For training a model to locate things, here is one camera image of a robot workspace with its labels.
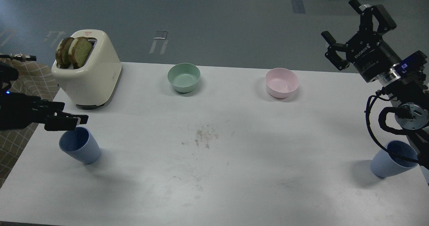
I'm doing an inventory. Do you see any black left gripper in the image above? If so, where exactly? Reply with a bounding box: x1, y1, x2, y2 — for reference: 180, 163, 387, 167
0, 94, 89, 131

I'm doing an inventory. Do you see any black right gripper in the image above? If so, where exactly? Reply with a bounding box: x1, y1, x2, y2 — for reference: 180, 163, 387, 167
321, 0, 402, 82

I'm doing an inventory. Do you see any dark blue cup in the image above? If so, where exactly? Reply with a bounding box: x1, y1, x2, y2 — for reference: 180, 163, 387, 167
59, 127, 101, 164

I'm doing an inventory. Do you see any light blue cup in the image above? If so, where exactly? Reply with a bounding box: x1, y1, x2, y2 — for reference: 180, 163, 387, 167
370, 140, 417, 178

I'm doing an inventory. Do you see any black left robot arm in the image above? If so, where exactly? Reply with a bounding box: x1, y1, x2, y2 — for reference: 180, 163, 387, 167
0, 62, 89, 131

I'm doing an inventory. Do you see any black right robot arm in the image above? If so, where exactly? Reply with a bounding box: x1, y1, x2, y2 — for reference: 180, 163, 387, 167
321, 0, 429, 169

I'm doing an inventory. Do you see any cream white toaster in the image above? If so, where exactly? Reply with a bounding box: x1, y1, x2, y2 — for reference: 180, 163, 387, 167
52, 29, 122, 108

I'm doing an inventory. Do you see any checkered beige cloth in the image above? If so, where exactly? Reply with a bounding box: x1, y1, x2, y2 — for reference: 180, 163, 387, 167
0, 59, 61, 186

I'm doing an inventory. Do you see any left toast slice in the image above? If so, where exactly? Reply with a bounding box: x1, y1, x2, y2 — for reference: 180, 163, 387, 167
55, 37, 74, 69

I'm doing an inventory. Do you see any toast slice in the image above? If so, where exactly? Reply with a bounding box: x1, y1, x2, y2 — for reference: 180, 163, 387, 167
55, 37, 74, 69
68, 37, 93, 69

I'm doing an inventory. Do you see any right toast slice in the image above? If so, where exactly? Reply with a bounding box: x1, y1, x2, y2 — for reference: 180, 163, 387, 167
68, 37, 93, 69

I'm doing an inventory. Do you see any pink bowl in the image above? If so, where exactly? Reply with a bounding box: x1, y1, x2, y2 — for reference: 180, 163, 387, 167
265, 68, 300, 99

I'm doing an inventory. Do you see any green bowl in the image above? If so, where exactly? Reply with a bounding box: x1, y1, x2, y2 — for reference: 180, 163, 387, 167
167, 63, 201, 93

